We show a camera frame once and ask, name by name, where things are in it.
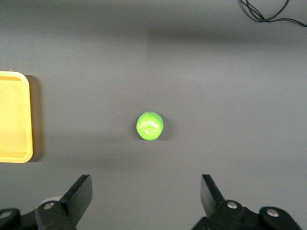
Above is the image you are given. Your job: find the thin black loose cable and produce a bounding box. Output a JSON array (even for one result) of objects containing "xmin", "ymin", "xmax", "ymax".
[{"xmin": 239, "ymin": 0, "xmax": 307, "ymax": 27}]

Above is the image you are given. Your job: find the yellow plastic tray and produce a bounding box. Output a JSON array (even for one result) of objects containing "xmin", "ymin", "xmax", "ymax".
[{"xmin": 0, "ymin": 71, "xmax": 33, "ymax": 163}]

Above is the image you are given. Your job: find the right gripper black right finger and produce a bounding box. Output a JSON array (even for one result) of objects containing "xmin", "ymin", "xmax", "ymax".
[{"xmin": 193, "ymin": 174, "xmax": 303, "ymax": 230}]

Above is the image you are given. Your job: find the green apple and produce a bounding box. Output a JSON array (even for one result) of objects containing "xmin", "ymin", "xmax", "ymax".
[{"xmin": 136, "ymin": 111, "xmax": 165, "ymax": 141}]

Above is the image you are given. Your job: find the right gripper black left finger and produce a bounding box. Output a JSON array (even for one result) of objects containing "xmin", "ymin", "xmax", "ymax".
[{"xmin": 0, "ymin": 174, "xmax": 93, "ymax": 230}]

